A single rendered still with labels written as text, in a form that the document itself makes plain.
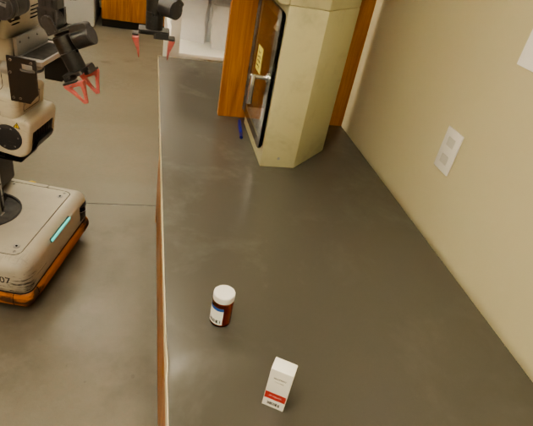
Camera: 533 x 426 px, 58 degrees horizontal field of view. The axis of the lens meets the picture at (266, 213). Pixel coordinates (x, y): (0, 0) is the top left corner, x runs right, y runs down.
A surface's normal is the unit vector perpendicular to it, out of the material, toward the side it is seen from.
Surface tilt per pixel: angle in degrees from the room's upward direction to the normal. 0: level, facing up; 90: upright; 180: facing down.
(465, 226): 90
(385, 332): 0
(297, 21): 90
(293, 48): 90
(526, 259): 90
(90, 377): 0
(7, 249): 0
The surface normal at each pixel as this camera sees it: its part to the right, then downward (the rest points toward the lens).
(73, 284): 0.18, -0.82
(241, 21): 0.19, 0.57
